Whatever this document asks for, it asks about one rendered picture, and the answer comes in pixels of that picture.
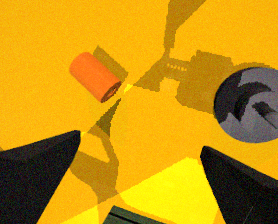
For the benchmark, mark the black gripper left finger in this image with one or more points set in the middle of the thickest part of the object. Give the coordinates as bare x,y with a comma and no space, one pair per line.
30,175

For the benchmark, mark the orange cylinder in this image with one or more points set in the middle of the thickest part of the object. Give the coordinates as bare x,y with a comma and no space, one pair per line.
96,78

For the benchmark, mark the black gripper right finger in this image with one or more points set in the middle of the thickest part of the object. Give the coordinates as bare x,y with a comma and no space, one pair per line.
243,194

